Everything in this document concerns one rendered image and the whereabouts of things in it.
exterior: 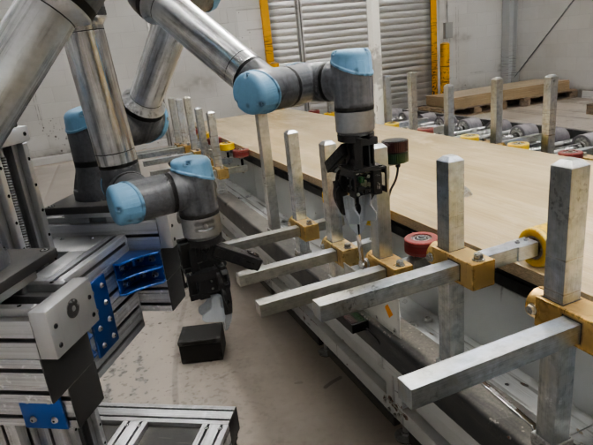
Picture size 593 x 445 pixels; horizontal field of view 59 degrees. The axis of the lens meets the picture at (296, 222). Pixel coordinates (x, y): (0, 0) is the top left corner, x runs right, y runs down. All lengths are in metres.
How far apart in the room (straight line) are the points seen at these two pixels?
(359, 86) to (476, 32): 10.34
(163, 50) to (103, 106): 0.34
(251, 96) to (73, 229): 0.73
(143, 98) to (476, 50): 10.15
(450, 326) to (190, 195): 0.56
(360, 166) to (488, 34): 10.52
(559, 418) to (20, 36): 0.99
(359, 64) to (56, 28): 0.49
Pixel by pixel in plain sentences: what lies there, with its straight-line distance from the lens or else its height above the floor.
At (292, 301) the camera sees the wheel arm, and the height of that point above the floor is 0.85.
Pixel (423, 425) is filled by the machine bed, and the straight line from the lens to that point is 1.86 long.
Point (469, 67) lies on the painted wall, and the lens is 11.21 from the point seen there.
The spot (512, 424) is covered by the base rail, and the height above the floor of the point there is 0.70.
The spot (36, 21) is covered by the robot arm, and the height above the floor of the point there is 1.43.
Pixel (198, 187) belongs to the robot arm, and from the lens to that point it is 0.97.
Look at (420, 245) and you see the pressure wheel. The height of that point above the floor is 0.90.
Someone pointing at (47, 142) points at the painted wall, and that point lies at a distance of 9.01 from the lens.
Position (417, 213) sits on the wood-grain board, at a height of 0.90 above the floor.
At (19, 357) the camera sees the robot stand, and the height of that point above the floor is 0.91.
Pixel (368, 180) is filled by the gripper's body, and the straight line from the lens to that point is 1.02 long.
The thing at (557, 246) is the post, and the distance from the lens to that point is 0.83.
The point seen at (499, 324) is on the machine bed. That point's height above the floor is 0.70.
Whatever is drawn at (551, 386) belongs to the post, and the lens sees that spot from 0.93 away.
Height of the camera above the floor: 1.36
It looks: 19 degrees down
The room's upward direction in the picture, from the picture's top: 6 degrees counter-clockwise
